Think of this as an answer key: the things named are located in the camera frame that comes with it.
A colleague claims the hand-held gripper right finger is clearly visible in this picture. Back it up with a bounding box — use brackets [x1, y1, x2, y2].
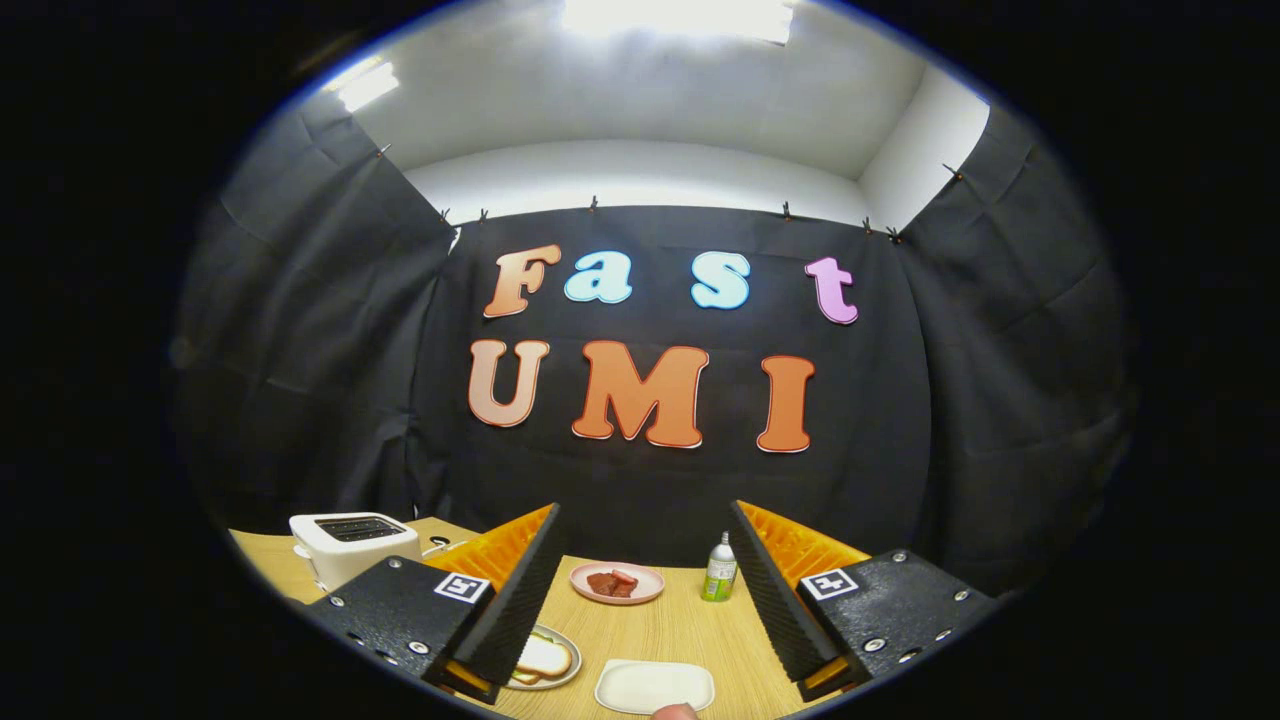
[727, 500, 1001, 704]

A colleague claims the large ceiling light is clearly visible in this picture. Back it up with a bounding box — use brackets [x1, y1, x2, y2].
[562, 0, 798, 47]

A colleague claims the row of cloth clips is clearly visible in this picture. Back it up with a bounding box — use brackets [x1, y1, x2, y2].
[375, 145, 966, 246]

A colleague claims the white square plate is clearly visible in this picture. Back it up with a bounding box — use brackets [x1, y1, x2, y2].
[594, 658, 717, 716]

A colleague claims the toasted bread slice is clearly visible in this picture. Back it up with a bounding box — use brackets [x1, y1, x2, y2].
[514, 632, 574, 683]

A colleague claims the black backdrop cloth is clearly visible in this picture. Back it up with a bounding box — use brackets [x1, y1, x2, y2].
[175, 95, 1136, 601]

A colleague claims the white toaster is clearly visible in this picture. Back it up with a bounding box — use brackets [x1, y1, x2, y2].
[289, 512, 422, 593]

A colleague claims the pink round plate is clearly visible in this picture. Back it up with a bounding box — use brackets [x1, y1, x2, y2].
[569, 561, 666, 606]

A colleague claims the grey round plate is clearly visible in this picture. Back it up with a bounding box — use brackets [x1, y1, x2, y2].
[504, 623, 583, 692]

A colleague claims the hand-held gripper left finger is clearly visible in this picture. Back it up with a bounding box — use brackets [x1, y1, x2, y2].
[305, 503, 562, 704]

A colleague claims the green label bottle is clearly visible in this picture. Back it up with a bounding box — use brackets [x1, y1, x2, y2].
[701, 531, 739, 603]

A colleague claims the small ceiling light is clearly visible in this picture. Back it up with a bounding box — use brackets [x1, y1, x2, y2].
[325, 57, 402, 114]

